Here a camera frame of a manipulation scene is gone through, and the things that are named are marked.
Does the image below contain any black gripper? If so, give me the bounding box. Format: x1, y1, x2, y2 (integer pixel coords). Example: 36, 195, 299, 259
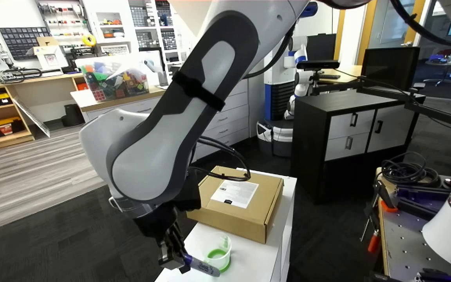
152, 221, 193, 275

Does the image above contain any blue capped marker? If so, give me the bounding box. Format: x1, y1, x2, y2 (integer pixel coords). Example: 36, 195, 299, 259
182, 254, 223, 279

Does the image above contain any brown cardboard box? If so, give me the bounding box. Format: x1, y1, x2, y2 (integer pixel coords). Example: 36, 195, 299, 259
185, 165, 285, 246

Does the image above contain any white drawer cabinet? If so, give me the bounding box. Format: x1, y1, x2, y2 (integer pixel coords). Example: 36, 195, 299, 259
69, 77, 267, 163

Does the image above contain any black cabinet with white drawers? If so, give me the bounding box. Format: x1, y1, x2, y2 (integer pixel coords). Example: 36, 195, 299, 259
292, 90, 426, 206

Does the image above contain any small black floor box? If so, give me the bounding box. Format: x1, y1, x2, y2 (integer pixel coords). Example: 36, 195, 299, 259
61, 102, 86, 129

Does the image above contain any clear bin of colourful items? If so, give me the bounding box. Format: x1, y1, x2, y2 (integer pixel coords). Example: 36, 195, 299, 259
76, 54, 152, 102

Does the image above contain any blue bin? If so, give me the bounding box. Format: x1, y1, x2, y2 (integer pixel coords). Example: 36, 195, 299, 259
263, 80, 296, 124

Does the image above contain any metal breadboard robot table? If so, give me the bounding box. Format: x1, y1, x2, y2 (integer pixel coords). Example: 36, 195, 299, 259
376, 198, 451, 282

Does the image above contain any white shelving unit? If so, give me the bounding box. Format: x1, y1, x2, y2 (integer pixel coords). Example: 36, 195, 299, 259
35, 0, 185, 60

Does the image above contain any black monitor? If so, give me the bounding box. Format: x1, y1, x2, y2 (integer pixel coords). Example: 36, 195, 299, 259
361, 46, 422, 91

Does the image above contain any black metal boom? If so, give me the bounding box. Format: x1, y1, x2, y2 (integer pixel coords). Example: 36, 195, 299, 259
357, 84, 451, 132

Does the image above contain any round grey table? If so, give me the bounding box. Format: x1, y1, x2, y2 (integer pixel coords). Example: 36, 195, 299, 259
426, 52, 451, 88

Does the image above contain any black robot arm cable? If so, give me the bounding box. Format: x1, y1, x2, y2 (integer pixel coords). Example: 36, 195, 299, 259
196, 134, 254, 184

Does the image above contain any orange handled tool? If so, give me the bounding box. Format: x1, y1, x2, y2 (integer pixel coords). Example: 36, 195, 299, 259
365, 229, 381, 256

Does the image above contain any white picture frame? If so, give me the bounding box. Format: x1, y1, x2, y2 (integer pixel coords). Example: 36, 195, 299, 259
32, 44, 71, 74

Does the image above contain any black stereo camera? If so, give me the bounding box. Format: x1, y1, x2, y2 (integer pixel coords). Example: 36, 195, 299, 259
295, 60, 342, 73

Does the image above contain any black cable bundle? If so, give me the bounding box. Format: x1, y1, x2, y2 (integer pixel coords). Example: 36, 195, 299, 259
379, 159, 444, 190

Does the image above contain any black wall tool panel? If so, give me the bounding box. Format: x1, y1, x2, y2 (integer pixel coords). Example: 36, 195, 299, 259
0, 27, 50, 62

